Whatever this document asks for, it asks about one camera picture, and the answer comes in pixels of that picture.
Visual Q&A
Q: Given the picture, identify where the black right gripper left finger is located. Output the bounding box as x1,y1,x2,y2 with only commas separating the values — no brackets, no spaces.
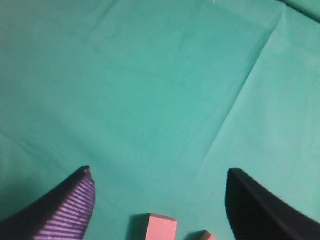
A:
0,166,96,240

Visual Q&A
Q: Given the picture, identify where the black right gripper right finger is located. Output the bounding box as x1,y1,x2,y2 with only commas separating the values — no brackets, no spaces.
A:
224,168,320,240

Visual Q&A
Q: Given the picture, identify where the pink cube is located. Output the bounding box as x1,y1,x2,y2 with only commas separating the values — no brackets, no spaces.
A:
186,230,218,240
130,212,178,240

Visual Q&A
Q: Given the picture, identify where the green cloth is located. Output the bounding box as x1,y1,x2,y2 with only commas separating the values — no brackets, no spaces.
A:
0,0,320,240

